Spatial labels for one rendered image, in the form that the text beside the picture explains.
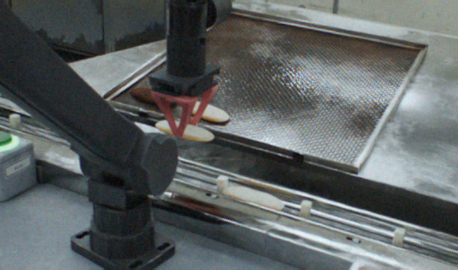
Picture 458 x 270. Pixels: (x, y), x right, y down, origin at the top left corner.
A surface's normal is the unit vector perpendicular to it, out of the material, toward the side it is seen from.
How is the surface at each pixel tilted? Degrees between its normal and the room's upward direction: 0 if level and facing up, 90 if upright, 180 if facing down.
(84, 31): 90
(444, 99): 10
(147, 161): 90
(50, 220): 0
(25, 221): 0
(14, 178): 90
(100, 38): 90
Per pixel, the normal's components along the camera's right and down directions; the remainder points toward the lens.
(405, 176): 0.02, -0.83
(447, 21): -0.39, 0.34
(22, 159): 0.92, 0.24
